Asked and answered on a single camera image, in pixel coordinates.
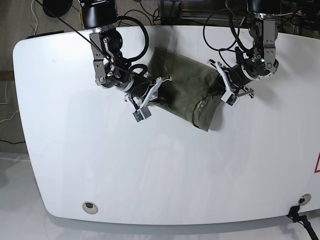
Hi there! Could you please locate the white floor cable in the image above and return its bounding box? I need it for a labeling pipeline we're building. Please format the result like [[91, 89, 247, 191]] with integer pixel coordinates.
[[29, 0, 39, 36]]

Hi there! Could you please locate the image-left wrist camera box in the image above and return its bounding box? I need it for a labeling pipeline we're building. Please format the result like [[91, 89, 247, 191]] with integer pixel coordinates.
[[132, 107, 152, 123]]

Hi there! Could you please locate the olive green T-shirt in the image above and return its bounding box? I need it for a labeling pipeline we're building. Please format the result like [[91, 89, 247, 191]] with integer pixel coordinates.
[[148, 47, 222, 132]]

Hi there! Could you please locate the black clamp with cable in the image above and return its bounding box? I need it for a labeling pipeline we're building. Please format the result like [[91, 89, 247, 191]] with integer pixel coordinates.
[[287, 205, 319, 240]]

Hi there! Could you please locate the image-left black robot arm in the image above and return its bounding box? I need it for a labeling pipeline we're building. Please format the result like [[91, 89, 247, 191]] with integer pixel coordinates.
[[79, 0, 156, 101]]

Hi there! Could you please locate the aluminium frame rail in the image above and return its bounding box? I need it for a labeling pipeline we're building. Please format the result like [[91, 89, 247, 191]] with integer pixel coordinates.
[[158, 0, 248, 26]]

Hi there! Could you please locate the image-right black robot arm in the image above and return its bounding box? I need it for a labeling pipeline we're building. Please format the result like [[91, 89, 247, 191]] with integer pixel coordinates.
[[208, 0, 281, 106]]

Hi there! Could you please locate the left table cable grommet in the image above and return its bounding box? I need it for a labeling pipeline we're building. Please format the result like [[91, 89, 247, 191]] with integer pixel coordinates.
[[82, 201, 99, 215]]

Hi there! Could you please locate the right table cable grommet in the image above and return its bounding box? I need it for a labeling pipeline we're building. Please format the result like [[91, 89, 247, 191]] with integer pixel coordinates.
[[298, 193, 312, 206]]

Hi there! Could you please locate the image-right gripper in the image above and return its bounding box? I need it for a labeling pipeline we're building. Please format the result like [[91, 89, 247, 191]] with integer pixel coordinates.
[[207, 59, 255, 99]]

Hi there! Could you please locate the red triangle sticker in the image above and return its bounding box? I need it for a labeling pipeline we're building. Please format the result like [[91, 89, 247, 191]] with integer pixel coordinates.
[[314, 153, 320, 173]]

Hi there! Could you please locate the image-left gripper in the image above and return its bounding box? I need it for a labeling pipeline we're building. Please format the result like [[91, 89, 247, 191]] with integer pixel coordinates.
[[123, 76, 175, 110]]

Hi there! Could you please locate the black round stand base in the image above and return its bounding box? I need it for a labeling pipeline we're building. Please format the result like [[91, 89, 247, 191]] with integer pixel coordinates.
[[42, 0, 73, 18]]

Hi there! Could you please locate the table cable grommet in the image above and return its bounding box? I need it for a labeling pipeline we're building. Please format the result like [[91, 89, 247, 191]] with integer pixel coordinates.
[[298, 193, 312, 206], [82, 201, 99, 215]]

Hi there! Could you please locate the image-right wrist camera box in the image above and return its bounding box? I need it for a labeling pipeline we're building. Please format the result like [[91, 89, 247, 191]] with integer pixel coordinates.
[[221, 92, 240, 107]]

